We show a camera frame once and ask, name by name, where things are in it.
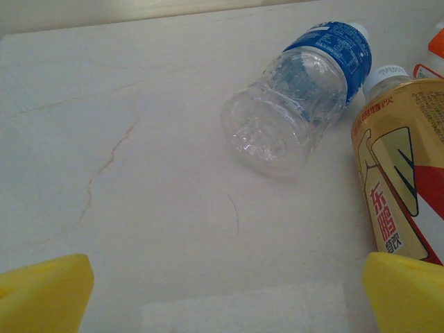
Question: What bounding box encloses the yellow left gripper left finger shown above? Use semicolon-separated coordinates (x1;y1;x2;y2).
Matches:
0;253;94;333

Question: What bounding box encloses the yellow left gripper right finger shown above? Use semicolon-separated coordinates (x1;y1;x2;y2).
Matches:
362;252;444;333

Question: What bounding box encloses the gold red label bottle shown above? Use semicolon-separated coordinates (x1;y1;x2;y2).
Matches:
350;65;444;266

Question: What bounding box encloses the clear bottle blue label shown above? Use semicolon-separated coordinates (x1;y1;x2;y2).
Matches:
221;20;373;178

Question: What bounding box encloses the orange label plastic bottle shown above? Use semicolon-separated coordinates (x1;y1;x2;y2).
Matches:
427;26;444;59

